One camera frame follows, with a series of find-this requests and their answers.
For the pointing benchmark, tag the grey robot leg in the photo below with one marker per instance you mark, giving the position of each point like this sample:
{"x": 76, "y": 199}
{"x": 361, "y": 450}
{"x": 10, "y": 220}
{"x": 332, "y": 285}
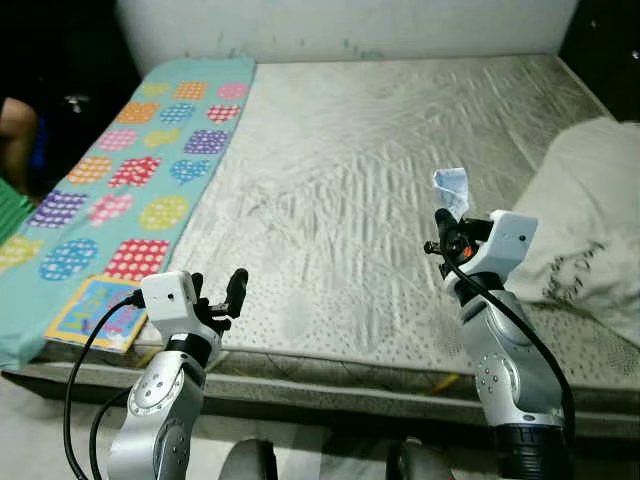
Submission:
{"x": 420, "y": 462}
{"x": 250, "y": 462}

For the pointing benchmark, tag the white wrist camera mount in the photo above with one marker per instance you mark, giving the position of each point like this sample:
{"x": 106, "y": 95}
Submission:
{"x": 508, "y": 245}
{"x": 168, "y": 303}

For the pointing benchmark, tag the teal blanket with dotted shapes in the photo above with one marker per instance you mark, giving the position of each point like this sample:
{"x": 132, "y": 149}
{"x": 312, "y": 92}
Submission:
{"x": 150, "y": 170}

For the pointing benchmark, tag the thin patterned lower mattress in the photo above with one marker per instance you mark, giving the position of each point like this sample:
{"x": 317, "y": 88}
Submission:
{"x": 330, "y": 408}

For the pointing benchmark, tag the grey robot right leg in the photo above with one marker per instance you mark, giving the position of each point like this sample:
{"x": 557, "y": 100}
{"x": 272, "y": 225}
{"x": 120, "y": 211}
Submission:
{"x": 420, "y": 462}

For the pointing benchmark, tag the green plastic stool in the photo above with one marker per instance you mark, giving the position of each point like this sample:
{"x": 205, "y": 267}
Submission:
{"x": 12, "y": 212}

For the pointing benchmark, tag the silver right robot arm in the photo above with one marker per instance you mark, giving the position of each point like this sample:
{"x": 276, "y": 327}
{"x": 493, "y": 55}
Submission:
{"x": 510, "y": 370}

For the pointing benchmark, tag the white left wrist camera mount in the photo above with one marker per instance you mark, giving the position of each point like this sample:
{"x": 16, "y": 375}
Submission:
{"x": 168, "y": 303}

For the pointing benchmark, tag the white pillow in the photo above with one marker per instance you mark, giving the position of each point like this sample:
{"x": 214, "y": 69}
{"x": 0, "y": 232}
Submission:
{"x": 590, "y": 210}

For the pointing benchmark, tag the pale blue paper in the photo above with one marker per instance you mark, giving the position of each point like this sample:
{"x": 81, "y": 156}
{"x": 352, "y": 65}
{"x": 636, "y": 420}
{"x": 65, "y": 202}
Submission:
{"x": 452, "y": 188}

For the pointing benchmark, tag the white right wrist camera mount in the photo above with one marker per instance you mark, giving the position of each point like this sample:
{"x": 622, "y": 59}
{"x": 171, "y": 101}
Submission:
{"x": 508, "y": 245}

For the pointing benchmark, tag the yellow blue children's book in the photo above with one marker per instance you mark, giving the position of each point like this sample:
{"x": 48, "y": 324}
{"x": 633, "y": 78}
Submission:
{"x": 95, "y": 312}

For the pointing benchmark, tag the blue plastic item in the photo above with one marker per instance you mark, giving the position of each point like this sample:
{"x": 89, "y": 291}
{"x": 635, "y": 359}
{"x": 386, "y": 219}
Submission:
{"x": 38, "y": 145}

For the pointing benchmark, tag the grey robot left leg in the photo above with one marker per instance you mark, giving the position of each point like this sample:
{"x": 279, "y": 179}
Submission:
{"x": 250, "y": 462}

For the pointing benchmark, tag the black tufted headboard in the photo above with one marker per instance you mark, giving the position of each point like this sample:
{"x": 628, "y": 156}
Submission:
{"x": 600, "y": 50}

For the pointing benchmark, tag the person in black shorts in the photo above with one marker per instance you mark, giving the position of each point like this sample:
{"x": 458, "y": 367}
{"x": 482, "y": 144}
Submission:
{"x": 15, "y": 135}

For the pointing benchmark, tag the grey quilted mattress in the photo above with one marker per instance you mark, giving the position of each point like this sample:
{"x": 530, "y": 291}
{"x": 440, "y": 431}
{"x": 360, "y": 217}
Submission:
{"x": 350, "y": 180}

